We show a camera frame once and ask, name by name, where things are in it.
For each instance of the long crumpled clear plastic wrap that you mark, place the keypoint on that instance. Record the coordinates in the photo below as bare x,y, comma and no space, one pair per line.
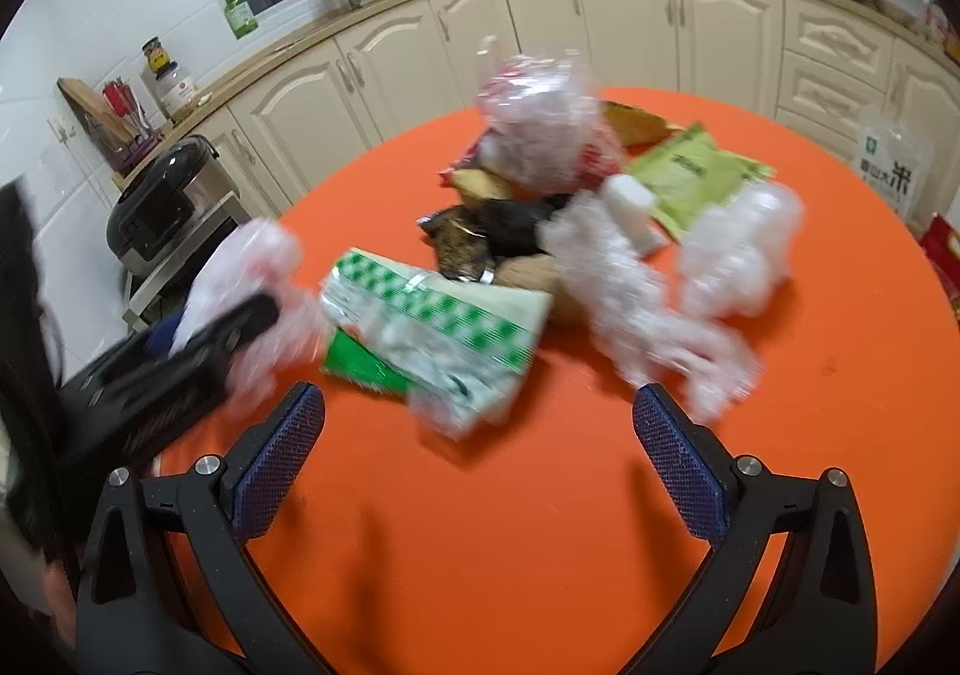
607,285

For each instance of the clear rice bag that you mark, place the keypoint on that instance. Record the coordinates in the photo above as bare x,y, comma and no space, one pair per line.
892,165

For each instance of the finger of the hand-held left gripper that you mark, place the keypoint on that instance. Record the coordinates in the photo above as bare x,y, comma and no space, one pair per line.
236,322

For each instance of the small yellow label jar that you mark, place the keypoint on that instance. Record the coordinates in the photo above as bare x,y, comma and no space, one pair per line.
154,56

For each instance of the red snack wrapper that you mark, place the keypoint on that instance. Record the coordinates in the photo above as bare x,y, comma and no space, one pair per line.
456,172

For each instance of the red gift box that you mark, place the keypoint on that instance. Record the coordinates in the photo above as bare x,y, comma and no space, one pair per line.
943,255

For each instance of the round orange table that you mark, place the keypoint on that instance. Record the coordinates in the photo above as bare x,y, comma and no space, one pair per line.
525,37

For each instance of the clear bag with red print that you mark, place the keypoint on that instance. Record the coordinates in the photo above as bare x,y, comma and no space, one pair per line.
540,120

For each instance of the yellow brown peel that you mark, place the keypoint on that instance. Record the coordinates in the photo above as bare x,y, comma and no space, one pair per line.
637,124

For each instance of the large clear plastic jar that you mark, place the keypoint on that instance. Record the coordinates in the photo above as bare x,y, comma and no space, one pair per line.
176,94

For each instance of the thin clear plastic bag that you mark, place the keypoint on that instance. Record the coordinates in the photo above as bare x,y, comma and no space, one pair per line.
255,247

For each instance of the white metal shelf rack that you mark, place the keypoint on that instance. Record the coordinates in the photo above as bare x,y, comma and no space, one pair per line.
180,262

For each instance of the green plastic bottle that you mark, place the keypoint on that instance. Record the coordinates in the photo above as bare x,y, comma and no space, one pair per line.
240,15

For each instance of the black rice cooker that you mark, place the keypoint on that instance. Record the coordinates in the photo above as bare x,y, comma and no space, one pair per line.
165,202

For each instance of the light green flat packet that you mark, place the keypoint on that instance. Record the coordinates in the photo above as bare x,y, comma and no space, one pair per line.
697,172

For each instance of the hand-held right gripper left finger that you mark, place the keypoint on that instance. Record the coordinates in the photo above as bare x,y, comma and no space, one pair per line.
277,465

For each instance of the wooden cutting board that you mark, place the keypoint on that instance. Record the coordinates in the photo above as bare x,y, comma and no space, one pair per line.
82,101

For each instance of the round crumpled clear plastic wrap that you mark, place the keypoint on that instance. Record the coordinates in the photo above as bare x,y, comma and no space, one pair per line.
739,247

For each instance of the tan peel piece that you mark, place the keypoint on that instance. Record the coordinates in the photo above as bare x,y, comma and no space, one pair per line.
480,184

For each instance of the green checkered white packet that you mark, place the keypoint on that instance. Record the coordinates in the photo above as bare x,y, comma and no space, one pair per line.
450,322

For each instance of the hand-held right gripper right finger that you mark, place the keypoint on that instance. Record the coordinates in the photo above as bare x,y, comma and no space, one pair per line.
679,465

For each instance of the group of seasoning bottles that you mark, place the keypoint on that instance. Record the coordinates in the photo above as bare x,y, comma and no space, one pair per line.
941,26

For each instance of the dark crumpled snack wrapper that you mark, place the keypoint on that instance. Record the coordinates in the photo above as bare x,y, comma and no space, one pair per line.
457,244

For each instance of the small white bottle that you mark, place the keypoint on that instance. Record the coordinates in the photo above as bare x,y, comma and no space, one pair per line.
630,202

